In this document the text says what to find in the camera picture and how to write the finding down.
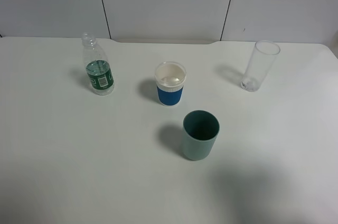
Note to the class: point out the clear bottle green label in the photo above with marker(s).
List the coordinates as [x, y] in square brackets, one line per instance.
[97, 65]

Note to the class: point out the white cup blue sleeve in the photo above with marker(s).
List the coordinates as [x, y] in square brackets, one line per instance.
[170, 78]

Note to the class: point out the teal green cup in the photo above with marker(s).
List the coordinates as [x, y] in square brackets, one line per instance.
[200, 132]

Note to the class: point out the tall clear glass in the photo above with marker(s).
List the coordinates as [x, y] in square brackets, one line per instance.
[262, 58]

